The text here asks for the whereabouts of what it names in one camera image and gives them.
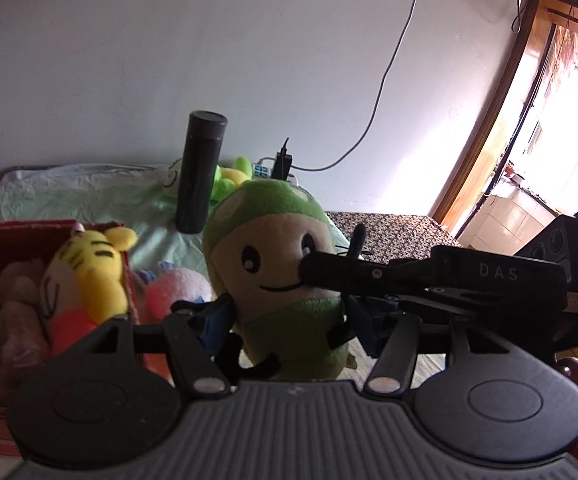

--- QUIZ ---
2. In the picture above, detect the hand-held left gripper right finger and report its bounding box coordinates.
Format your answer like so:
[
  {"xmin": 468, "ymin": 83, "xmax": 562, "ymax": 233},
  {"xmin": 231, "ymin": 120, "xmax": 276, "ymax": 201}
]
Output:
[{"xmin": 349, "ymin": 297, "xmax": 477, "ymax": 395}]

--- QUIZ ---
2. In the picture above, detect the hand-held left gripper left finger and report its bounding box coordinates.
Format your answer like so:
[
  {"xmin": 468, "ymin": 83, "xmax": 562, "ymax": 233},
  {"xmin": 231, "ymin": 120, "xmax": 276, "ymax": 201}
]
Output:
[{"xmin": 76, "ymin": 294, "xmax": 242, "ymax": 400}]

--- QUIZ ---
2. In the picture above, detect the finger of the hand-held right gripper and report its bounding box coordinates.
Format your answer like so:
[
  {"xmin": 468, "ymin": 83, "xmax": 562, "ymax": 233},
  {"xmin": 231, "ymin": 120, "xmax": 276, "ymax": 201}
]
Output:
[
  {"xmin": 394, "ymin": 286, "xmax": 567, "ymax": 323},
  {"xmin": 300, "ymin": 246, "xmax": 570, "ymax": 296}
]

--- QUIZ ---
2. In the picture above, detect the pink bunny plush toy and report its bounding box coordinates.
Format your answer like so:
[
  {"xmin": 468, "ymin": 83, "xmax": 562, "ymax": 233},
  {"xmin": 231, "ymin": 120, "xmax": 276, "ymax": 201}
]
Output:
[{"xmin": 132, "ymin": 264, "xmax": 215, "ymax": 326}]

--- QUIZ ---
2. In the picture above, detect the green bean plush toy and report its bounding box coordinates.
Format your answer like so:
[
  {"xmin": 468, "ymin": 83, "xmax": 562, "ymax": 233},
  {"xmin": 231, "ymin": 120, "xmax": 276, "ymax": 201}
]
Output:
[{"xmin": 201, "ymin": 179, "xmax": 370, "ymax": 381}]

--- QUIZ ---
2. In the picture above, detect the yellow tiger plush toy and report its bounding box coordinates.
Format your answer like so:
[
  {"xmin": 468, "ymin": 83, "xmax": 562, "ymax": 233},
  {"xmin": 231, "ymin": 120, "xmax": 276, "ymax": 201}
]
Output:
[{"xmin": 39, "ymin": 225, "xmax": 140, "ymax": 361}]

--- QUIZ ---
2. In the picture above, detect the red cardboard box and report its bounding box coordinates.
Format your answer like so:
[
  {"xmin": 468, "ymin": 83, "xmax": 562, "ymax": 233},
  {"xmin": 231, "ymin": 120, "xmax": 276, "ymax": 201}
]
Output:
[{"xmin": 0, "ymin": 219, "xmax": 175, "ymax": 456}]

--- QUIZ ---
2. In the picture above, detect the dark patterned bed cover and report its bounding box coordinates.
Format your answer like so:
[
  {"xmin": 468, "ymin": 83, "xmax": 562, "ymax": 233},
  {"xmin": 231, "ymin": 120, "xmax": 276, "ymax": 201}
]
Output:
[{"xmin": 326, "ymin": 210, "xmax": 462, "ymax": 266}]

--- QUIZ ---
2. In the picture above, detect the black charger adapter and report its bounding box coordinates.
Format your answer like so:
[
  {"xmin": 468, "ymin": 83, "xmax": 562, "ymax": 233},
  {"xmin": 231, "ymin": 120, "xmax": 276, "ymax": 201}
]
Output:
[{"xmin": 270, "ymin": 137, "xmax": 295, "ymax": 182}]

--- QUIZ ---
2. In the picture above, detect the green frog plush toy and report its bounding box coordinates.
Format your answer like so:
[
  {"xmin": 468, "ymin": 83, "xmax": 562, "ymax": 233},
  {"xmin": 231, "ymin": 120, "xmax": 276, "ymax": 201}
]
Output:
[{"xmin": 161, "ymin": 156, "xmax": 255, "ymax": 206}]

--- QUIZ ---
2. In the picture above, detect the white power strip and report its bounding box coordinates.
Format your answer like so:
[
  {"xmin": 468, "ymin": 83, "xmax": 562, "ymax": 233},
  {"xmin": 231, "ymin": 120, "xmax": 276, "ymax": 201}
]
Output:
[{"xmin": 253, "ymin": 160, "xmax": 301, "ymax": 185}]

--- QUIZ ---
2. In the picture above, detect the black thermos bottle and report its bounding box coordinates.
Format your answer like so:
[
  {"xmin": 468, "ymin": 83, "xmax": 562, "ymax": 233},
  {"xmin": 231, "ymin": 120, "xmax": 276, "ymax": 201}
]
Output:
[{"xmin": 176, "ymin": 110, "xmax": 229, "ymax": 235}]

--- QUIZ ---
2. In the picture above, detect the wooden door frame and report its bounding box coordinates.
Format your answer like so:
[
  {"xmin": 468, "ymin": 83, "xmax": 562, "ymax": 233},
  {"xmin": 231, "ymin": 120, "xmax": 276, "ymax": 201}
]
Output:
[{"xmin": 429, "ymin": 0, "xmax": 578, "ymax": 246}]

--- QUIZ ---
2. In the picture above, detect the grey wall cable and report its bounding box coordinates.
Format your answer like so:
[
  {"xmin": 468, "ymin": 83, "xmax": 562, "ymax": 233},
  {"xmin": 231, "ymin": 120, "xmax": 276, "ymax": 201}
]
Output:
[{"xmin": 291, "ymin": 0, "xmax": 420, "ymax": 172}]

